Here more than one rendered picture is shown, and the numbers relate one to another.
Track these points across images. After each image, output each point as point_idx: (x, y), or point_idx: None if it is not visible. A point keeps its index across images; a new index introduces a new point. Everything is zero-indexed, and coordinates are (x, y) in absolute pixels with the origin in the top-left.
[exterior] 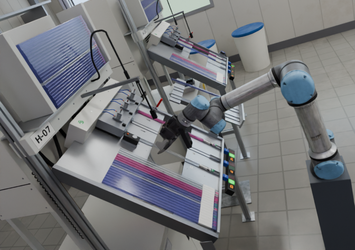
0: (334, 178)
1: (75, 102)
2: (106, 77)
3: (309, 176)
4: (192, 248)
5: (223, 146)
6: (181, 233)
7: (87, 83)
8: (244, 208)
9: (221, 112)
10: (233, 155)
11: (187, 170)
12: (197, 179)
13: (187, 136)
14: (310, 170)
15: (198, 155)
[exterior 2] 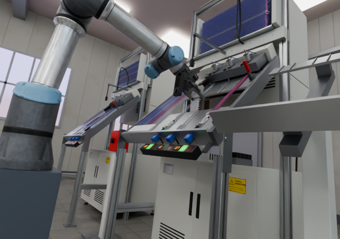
0: None
1: (217, 56)
2: (266, 42)
3: (53, 167)
4: (186, 227)
5: (191, 130)
6: (186, 193)
7: (237, 45)
8: None
9: (155, 59)
10: (183, 150)
11: (172, 115)
12: (162, 122)
13: (175, 83)
14: (52, 169)
15: (187, 118)
